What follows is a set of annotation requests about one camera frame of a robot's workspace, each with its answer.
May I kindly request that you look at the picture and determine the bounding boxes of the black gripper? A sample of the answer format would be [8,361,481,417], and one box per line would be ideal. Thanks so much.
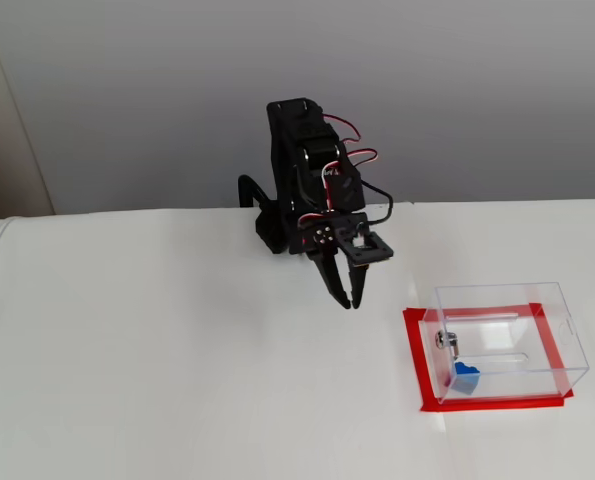
[290,212,371,310]

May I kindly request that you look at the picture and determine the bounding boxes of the blue lego brick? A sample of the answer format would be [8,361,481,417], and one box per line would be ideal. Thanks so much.
[451,360,481,396]

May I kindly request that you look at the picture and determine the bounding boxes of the transparent plastic box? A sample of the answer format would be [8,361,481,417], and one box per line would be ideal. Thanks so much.
[423,281,591,405]

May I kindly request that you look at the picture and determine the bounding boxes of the red tape rectangle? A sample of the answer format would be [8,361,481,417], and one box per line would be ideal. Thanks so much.
[402,302,576,414]

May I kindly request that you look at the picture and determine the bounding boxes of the silver cylinder lock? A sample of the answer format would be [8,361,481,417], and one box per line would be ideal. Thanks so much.
[434,329,464,361]

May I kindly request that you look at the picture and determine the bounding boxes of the black table clamp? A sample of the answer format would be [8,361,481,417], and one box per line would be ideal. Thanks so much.
[236,173,276,211]

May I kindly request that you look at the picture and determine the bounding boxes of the black gripper camera mount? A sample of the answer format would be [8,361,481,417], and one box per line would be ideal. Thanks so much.
[339,230,395,274]

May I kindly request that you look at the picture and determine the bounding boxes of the red white servo wire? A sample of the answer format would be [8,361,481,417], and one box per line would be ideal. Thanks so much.
[297,209,339,236]

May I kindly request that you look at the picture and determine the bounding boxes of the black camera cable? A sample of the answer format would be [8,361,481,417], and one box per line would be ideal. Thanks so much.
[361,180,395,236]

